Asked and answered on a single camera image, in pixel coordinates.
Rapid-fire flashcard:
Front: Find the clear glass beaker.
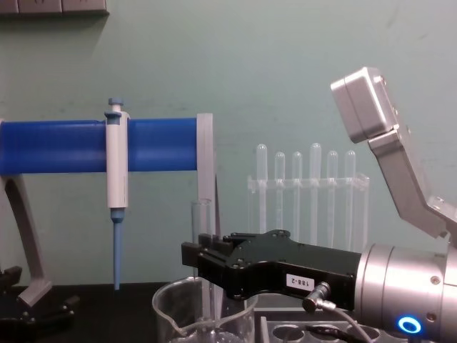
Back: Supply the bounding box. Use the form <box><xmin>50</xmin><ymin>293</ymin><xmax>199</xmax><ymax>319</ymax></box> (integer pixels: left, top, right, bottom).
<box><xmin>151</xmin><ymin>277</ymin><xmax>259</xmax><ymax>343</ymax></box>

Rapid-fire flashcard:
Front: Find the clear glass test tube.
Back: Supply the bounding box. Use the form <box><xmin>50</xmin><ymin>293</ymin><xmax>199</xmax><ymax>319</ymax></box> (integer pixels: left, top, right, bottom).
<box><xmin>191</xmin><ymin>199</ymin><xmax>219</xmax><ymax>324</ymax></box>

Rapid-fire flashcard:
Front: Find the white and blue pipette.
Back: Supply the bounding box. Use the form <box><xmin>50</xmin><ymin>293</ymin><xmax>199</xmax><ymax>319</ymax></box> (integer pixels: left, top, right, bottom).
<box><xmin>104</xmin><ymin>96</ymin><xmax>131</xmax><ymax>290</ymax></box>

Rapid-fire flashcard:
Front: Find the clear plastic transfer pipette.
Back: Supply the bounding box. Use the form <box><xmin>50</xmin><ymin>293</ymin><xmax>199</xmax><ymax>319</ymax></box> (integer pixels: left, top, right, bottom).
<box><xmin>256</xmin><ymin>143</ymin><xmax>268</xmax><ymax>234</ymax></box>
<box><xmin>273</xmin><ymin>151</ymin><xmax>286</xmax><ymax>232</ymax></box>
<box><xmin>309</xmin><ymin>142</ymin><xmax>323</xmax><ymax>246</ymax></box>
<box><xmin>326</xmin><ymin>150</ymin><xmax>339</xmax><ymax>248</ymax></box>
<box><xmin>291</xmin><ymin>151</ymin><xmax>303</xmax><ymax>243</ymax></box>

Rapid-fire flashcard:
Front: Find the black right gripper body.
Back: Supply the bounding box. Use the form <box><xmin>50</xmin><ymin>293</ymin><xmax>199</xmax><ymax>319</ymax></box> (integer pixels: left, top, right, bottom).
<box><xmin>223</xmin><ymin>229</ymin><xmax>362</xmax><ymax>312</ymax></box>

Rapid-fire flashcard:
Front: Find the blue and grey pipette stand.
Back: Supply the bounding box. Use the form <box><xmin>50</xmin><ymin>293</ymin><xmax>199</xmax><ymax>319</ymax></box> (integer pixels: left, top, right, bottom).
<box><xmin>0</xmin><ymin>112</ymin><xmax>219</xmax><ymax>309</ymax></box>

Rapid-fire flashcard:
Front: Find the black test tube rack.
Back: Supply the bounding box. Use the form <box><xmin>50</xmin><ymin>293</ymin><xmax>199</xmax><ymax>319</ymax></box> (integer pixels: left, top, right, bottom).
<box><xmin>259</xmin><ymin>304</ymin><xmax>396</xmax><ymax>343</ymax></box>

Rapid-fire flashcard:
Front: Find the grey wall outlet panel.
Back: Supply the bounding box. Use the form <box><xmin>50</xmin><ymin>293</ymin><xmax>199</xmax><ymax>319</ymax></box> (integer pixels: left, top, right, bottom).
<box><xmin>0</xmin><ymin>0</ymin><xmax>110</xmax><ymax>17</ymax></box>

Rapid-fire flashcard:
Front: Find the thin grey cable silver plug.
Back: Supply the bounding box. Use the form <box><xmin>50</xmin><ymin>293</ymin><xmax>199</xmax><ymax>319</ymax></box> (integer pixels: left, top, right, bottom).
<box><xmin>301</xmin><ymin>281</ymin><xmax>393</xmax><ymax>343</ymax></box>

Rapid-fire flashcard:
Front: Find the clear acrylic dropper rack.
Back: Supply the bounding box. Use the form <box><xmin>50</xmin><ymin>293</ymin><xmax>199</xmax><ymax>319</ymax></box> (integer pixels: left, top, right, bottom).
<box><xmin>246</xmin><ymin>173</ymin><xmax>371</xmax><ymax>252</ymax></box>

